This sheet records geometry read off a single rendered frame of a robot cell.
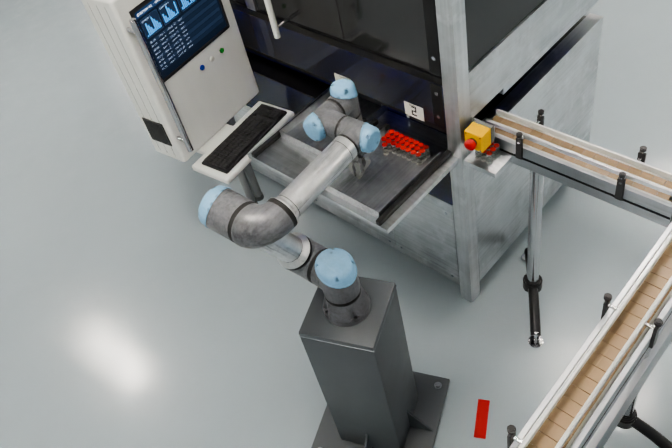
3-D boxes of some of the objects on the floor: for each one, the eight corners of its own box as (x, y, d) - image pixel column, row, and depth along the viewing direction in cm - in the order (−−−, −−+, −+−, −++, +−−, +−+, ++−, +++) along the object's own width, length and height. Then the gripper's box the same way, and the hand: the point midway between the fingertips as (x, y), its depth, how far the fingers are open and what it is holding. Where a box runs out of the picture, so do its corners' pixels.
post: (469, 287, 309) (431, -242, 160) (480, 293, 305) (452, -241, 157) (460, 296, 306) (414, -232, 158) (471, 303, 303) (435, -231, 154)
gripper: (373, 120, 205) (382, 171, 220) (350, 111, 210) (361, 161, 225) (354, 137, 201) (365, 187, 216) (332, 127, 207) (344, 176, 222)
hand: (356, 176), depth 219 cm, fingers closed
